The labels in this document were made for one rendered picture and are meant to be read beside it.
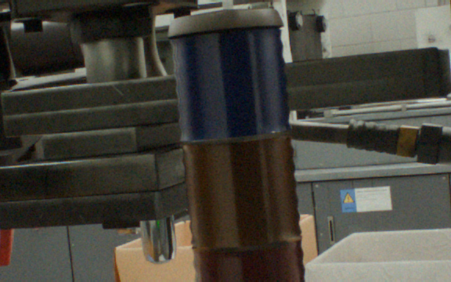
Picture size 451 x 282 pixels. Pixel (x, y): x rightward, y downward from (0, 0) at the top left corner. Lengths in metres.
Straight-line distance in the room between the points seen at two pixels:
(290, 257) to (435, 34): 5.35
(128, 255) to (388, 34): 4.31
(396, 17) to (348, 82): 6.52
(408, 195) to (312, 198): 0.50
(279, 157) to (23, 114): 0.31
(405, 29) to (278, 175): 6.73
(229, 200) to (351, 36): 6.87
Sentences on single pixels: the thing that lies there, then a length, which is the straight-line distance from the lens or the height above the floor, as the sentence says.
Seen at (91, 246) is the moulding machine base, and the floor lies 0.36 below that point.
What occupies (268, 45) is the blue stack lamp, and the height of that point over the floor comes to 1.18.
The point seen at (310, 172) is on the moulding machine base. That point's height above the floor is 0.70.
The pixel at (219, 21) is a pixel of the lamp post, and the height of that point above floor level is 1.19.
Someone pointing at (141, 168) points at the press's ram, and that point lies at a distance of 0.54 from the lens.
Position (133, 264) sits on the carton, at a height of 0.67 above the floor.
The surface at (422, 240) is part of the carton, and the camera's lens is 3.37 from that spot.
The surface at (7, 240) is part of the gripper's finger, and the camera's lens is 0.88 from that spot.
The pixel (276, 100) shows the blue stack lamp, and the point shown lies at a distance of 0.32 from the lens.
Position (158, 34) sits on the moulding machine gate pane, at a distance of 5.49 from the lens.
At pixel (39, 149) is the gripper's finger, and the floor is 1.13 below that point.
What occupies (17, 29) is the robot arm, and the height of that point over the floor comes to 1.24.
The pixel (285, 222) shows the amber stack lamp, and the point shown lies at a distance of 0.32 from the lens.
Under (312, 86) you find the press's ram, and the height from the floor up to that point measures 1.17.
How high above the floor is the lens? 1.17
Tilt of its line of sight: 3 degrees down
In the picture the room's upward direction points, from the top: 6 degrees counter-clockwise
